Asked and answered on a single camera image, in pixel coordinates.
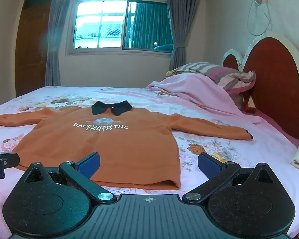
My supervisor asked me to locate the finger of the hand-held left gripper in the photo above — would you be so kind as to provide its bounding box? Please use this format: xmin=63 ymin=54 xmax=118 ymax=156
xmin=0 ymin=153 xmax=20 ymax=168

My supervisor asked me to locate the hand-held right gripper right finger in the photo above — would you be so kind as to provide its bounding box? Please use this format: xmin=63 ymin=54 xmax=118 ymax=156
xmin=182 ymin=152 xmax=277 ymax=204

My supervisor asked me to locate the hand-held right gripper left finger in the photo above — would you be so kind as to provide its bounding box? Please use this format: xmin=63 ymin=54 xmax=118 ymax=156
xmin=24 ymin=152 xmax=117 ymax=204

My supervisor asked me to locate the orange sweater black collar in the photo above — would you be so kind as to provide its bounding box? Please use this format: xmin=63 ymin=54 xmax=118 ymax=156
xmin=0 ymin=100 xmax=254 ymax=190

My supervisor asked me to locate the bed with floral sheet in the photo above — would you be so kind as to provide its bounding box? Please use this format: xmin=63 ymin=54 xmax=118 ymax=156
xmin=0 ymin=86 xmax=299 ymax=239

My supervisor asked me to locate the pink blanket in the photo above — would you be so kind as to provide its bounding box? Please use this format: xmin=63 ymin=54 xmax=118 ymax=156
xmin=147 ymin=74 xmax=260 ymax=125

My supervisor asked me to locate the striped pink grey pillow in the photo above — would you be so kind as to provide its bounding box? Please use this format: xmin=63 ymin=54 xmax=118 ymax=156
xmin=174 ymin=63 xmax=257 ymax=95

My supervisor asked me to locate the colourful floral pillow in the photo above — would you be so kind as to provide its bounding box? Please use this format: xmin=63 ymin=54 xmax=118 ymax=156
xmin=165 ymin=69 xmax=182 ymax=79

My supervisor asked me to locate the brown wooden door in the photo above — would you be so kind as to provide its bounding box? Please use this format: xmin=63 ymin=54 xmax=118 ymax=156
xmin=15 ymin=0 xmax=56 ymax=97

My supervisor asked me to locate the grey curtain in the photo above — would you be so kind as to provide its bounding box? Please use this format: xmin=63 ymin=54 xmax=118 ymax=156
xmin=164 ymin=0 xmax=188 ymax=72
xmin=45 ymin=0 xmax=83 ymax=86

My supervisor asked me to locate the window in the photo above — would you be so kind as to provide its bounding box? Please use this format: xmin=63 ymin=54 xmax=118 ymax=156
xmin=66 ymin=0 xmax=174 ymax=56

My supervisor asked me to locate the white charger cable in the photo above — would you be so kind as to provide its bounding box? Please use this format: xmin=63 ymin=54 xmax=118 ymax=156
xmin=247 ymin=0 xmax=274 ymax=37

